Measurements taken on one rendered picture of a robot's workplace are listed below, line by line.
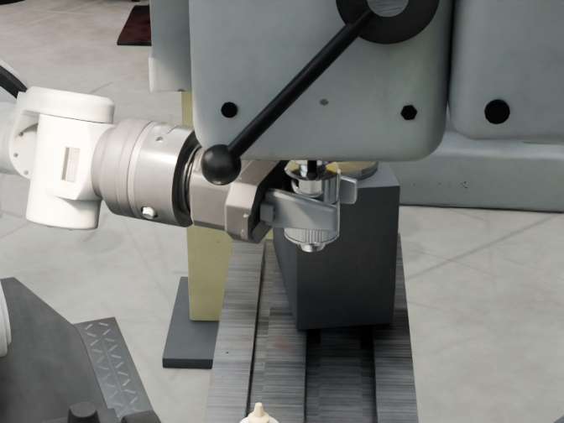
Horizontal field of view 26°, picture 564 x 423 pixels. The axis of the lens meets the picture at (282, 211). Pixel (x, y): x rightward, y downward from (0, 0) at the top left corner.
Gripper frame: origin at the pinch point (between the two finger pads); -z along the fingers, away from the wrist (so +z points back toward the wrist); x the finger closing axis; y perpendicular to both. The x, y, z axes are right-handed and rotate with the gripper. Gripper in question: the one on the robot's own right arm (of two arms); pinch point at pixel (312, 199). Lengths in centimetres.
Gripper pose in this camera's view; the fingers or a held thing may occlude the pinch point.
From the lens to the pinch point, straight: 102.9
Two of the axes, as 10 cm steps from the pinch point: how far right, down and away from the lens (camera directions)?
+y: -0.1, 8.9, 4.6
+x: 3.5, -4.3, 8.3
